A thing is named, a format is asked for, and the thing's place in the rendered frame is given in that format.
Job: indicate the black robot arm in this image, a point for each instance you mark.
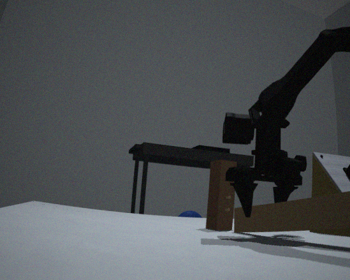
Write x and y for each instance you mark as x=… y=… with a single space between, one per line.
x=276 y=101

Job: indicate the brown wooden post with two pegs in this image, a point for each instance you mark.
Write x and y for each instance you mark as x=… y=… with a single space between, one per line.
x=221 y=196

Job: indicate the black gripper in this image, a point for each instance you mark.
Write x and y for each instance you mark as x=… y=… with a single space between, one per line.
x=244 y=178

